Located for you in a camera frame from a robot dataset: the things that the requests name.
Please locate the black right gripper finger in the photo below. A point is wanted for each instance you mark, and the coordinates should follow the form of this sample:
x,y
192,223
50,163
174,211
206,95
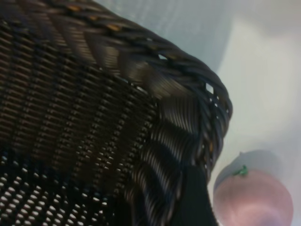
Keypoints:
x,y
197,202

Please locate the pink peach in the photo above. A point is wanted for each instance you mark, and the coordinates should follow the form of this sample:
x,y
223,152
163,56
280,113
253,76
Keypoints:
x,y
254,202

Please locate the dark brown woven basket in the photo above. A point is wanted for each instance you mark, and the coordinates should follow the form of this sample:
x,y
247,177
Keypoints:
x,y
70,94

